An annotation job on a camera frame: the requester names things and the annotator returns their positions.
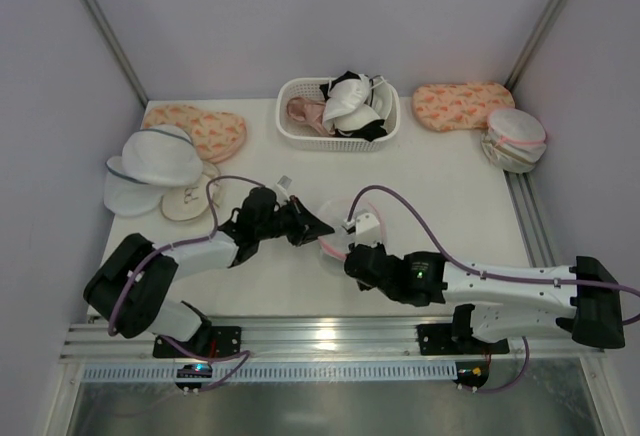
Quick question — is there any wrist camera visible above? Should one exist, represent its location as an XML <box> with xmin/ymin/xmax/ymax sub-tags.
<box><xmin>276</xmin><ymin>175</ymin><xmax>292</xmax><ymax>191</ymax></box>
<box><xmin>343</xmin><ymin>210</ymin><xmax>384</xmax><ymax>247</ymax></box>

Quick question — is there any pink-trim mesh laundry bag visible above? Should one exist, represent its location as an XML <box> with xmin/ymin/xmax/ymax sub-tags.
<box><xmin>317</xmin><ymin>198</ymin><xmax>387</xmax><ymax>276</ymax></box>

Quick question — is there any right side aluminium rail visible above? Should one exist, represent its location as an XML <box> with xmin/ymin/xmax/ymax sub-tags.
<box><xmin>504</xmin><ymin>172</ymin><xmax>557</xmax><ymax>267</ymax></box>

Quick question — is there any aluminium mounting rail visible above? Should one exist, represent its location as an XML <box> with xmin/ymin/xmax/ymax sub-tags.
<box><xmin>59</xmin><ymin>314</ymin><xmax>606</xmax><ymax>363</ymax></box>

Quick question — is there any white plastic basket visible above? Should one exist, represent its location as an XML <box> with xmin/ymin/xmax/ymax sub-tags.
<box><xmin>275</xmin><ymin>72</ymin><xmax>401</xmax><ymax>152</ymax></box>

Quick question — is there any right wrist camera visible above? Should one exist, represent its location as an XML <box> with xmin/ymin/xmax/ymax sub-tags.
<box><xmin>343</xmin><ymin>210</ymin><xmax>384</xmax><ymax>247</ymax></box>

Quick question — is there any black bra in basket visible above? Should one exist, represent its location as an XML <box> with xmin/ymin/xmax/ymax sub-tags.
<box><xmin>319</xmin><ymin>71</ymin><xmax>387</xmax><ymax>141</ymax></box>

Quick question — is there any white bra in basket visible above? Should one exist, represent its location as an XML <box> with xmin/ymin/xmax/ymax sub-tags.
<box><xmin>324</xmin><ymin>73</ymin><xmax>394</xmax><ymax>133</ymax></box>

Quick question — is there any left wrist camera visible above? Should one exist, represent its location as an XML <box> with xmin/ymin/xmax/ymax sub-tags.
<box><xmin>276</xmin><ymin>175</ymin><xmax>292</xmax><ymax>191</ymax></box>

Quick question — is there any floral laundry bag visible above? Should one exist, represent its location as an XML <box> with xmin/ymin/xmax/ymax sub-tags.
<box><xmin>142</xmin><ymin>104</ymin><xmax>248</xmax><ymax>164</ymax></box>
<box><xmin>411</xmin><ymin>82</ymin><xmax>515</xmax><ymax>132</ymax></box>

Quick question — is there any white slotted cable duct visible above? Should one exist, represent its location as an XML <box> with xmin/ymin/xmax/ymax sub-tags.
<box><xmin>81</xmin><ymin>360</ymin><xmax>458</xmax><ymax>385</ymax></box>

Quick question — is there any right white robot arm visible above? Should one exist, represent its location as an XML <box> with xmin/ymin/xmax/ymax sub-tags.
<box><xmin>343</xmin><ymin>244</ymin><xmax>625</xmax><ymax>349</ymax></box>

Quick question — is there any right floral laundry bag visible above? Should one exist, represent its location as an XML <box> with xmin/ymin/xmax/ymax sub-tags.
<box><xmin>411</xmin><ymin>82</ymin><xmax>515</xmax><ymax>132</ymax></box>

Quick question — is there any left floral laundry bag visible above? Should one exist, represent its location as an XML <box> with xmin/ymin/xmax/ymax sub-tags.
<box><xmin>142</xmin><ymin>104</ymin><xmax>248</xmax><ymax>164</ymax></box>

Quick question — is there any white blue-trim mesh bag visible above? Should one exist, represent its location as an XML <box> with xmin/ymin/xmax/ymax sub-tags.
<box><xmin>103</xmin><ymin>124</ymin><xmax>203</xmax><ymax>217</ymax></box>

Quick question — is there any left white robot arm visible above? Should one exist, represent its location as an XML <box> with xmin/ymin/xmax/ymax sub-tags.
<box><xmin>83</xmin><ymin>187</ymin><xmax>334</xmax><ymax>358</ymax></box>

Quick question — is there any cream laundry bag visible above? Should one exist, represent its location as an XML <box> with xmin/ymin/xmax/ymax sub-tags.
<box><xmin>160</xmin><ymin>162</ymin><xmax>221</xmax><ymax>222</ymax></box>

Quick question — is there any pink bra in basket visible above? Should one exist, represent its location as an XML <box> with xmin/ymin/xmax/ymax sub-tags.
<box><xmin>286</xmin><ymin>97</ymin><xmax>334</xmax><ymax>137</ymax></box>

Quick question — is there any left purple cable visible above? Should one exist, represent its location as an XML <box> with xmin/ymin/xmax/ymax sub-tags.
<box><xmin>107</xmin><ymin>175</ymin><xmax>261</xmax><ymax>397</ymax></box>

